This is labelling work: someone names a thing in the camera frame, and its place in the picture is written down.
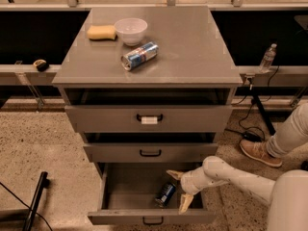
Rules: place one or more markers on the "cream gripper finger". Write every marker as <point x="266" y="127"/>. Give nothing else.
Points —
<point x="185" y="202"/>
<point x="177" y="175"/>

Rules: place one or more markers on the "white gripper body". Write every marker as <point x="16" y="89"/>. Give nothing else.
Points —
<point x="190" y="183"/>

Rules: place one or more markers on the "blue pepsi can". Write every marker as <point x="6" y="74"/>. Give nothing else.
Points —
<point x="165" y="194"/>

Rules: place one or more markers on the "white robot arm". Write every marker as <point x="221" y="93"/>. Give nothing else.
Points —
<point x="286" y="197"/>

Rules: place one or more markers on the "bottom grey drawer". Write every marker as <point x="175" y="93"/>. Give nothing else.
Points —
<point x="128" y="192"/>

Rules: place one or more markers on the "grey drawer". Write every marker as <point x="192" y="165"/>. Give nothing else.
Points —
<point x="149" y="152"/>
<point x="128" y="192"/>
<point x="137" y="119"/>

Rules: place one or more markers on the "top grey drawer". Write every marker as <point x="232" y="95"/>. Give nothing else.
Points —
<point x="137" y="119"/>

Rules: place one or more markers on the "middle grey drawer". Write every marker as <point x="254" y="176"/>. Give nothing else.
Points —
<point x="149" y="152"/>

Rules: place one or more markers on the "grey drawer cabinet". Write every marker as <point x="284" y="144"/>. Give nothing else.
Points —
<point x="192" y="68"/>

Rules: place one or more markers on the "red bull can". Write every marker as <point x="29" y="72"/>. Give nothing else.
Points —
<point x="139" y="56"/>

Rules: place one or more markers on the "brown shoe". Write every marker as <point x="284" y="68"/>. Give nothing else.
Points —
<point x="257" y="151"/>

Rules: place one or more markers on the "black tripod leg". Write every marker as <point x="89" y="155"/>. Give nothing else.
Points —
<point x="262" y="111"/>

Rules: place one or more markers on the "person leg in light trousers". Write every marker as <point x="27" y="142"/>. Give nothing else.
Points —
<point x="291" y="134"/>

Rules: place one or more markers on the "black stand leg left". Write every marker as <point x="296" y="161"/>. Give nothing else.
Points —
<point x="43" y="183"/>

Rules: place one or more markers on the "clear water bottle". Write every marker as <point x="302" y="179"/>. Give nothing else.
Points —
<point x="268" y="58"/>

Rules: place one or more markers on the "white bowl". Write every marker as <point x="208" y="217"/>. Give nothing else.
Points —
<point x="131" y="30"/>

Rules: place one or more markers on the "yellow sponge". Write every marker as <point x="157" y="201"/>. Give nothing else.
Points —
<point x="101" y="32"/>

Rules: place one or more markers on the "black yellow tape measure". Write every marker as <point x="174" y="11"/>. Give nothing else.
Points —
<point x="41" y="65"/>

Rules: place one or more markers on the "black power adapter with cable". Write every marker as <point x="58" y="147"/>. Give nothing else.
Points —
<point x="253" y="133"/>

